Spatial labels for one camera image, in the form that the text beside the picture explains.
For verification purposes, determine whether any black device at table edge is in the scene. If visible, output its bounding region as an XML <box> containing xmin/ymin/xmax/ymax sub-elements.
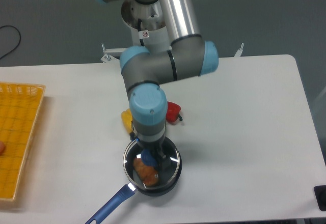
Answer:
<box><xmin>314</xmin><ymin>185</ymin><xmax>326</xmax><ymax>211</ymax></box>

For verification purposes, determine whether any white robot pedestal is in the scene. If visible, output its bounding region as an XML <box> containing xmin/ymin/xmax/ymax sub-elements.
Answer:
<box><xmin>100</xmin><ymin>0</ymin><xmax>245</xmax><ymax>63</ymax></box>

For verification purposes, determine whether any black cable on floor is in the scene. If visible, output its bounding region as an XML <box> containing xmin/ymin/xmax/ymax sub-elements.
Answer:
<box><xmin>0</xmin><ymin>25</ymin><xmax>21</xmax><ymax>60</ymax></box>

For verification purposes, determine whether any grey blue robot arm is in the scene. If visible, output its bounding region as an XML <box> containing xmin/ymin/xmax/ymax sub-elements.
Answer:
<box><xmin>100</xmin><ymin>0</ymin><xmax>219</xmax><ymax>170</ymax></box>

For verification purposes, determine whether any yellow woven basket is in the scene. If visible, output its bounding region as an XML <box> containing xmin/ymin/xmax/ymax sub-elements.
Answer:
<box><xmin>1</xmin><ymin>82</ymin><xmax>46</xmax><ymax>201</ymax></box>

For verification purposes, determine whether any red bell pepper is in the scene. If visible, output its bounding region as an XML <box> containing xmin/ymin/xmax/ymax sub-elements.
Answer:
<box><xmin>166</xmin><ymin>101</ymin><xmax>183</xmax><ymax>123</ymax></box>

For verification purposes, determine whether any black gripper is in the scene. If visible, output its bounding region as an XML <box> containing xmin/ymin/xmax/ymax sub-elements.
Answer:
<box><xmin>130</xmin><ymin>129</ymin><xmax>171</xmax><ymax>174</ymax></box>

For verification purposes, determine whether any dark blue saucepan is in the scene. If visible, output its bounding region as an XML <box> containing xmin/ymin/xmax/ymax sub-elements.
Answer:
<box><xmin>86</xmin><ymin>136</ymin><xmax>182</xmax><ymax>223</ymax></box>

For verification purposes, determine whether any yellow bell pepper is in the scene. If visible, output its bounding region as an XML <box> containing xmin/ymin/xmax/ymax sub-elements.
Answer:
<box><xmin>121</xmin><ymin>108</ymin><xmax>133</xmax><ymax>134</ymax></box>

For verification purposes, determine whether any glass pot lid blue knob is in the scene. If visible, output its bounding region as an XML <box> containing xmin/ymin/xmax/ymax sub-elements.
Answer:
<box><xmin>123</xmin><ymin>137</ymin><xmax>182</xmax><ymax>195</ymax></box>

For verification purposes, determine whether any grilled salmon piece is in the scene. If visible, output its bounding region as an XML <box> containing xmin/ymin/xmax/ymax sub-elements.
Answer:
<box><xmin>133</xmin><ymin>158</ymin><xmax>159</xmax><ymax>187</ymax></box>

